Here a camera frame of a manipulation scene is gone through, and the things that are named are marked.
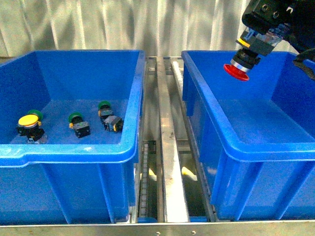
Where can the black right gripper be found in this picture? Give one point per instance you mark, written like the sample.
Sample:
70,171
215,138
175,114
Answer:
297,15

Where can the red mushroom push button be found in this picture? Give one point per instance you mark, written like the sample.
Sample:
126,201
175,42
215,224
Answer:
254,45

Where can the yellow push button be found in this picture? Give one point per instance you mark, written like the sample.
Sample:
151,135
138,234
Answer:
29,126

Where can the blue bin holding buttons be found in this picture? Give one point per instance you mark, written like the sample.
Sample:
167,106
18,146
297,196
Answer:
69,180

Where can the empty blue target bin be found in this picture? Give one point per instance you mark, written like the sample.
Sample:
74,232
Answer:
256,139

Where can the green push button right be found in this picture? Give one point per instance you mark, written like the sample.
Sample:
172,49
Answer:
111,122

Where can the green push button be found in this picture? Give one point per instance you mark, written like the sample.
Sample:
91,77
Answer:
36,113
80,127
111,122

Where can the white roller track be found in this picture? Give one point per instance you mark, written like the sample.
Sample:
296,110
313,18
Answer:
144,181

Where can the green push button middle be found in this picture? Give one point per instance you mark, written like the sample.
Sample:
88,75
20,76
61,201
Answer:
80,127

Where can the green push button left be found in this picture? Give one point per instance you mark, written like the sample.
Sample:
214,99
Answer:
36,113

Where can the metal front rack rail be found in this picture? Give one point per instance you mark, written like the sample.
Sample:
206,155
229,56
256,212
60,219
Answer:
251,228

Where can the metal centre divider rail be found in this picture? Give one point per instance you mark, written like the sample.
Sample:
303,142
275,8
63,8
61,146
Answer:
174,200

